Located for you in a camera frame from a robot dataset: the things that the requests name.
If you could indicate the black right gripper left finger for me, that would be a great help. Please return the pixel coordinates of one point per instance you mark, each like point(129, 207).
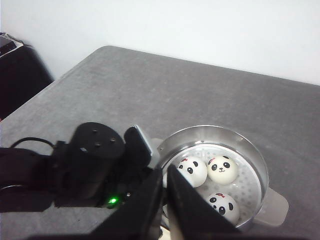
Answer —
point(137, 219)

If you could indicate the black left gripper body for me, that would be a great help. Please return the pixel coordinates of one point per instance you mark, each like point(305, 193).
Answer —
point(91, 170)

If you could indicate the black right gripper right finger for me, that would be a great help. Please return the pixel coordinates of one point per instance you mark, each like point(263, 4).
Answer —
point(190, 216)

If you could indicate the panda bun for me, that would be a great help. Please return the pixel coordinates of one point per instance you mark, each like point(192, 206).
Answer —
point(225, 205)
point(195, 169)
point(222, 169)

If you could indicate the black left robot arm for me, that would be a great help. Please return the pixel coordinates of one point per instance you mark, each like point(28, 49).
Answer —
point(25, 180)

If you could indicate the cream rectangular plastic tray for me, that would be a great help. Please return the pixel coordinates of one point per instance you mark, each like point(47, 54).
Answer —
point(164, 234)

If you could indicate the white perforated steamer liner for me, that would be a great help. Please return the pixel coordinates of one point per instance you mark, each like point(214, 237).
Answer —
point(245, 190)

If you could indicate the stainless steel steamer pot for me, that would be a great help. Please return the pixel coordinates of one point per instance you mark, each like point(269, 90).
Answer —
point(273, 208)

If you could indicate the black equipment case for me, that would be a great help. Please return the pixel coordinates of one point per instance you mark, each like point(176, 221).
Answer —
point(23, 74)

